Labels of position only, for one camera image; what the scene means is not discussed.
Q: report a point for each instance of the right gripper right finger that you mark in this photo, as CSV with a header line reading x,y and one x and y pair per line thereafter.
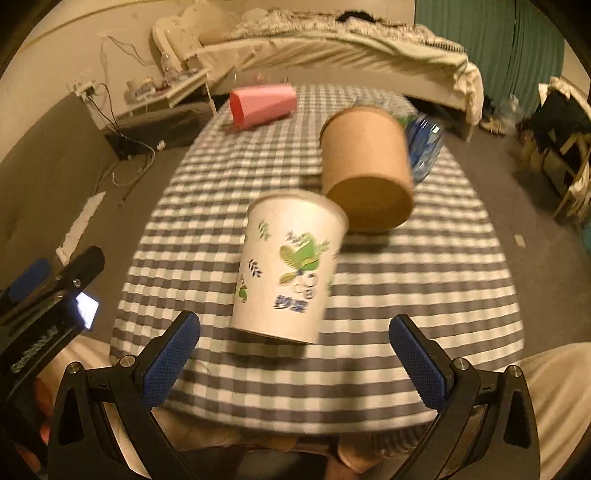
x,y
485,426

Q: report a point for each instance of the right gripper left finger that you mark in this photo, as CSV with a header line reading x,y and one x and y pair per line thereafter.
x,y
82,443

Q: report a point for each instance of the white printed paper cup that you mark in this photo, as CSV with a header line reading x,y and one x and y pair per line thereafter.
x,y
288,262

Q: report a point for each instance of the brown paper cup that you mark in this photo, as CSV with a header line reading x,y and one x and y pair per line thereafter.
x,y
366,169

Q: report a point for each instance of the pink plastic cup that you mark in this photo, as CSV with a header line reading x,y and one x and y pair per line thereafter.
x,y
256,105

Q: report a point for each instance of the lit phone screen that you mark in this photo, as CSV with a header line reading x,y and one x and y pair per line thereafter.
x,y
87,308

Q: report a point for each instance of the checkered tablecloth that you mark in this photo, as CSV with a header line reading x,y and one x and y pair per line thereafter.
x,y
306,350

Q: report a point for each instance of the white nightstand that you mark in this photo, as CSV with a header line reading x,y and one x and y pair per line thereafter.
x,y
145,97

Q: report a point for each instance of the chair with clothes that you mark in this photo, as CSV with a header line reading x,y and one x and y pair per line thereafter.
x,y
561,126

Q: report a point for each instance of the blue snack package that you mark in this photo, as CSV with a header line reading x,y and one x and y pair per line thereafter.
x,y
424,136

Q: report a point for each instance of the large water bottle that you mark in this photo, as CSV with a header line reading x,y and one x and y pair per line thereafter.
x,y
510,112

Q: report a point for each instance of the bed with floral bedding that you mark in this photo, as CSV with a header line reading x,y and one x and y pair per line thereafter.
x,y
259,45

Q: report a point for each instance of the green curtain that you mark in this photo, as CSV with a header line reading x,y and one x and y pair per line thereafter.
x,y
515,46

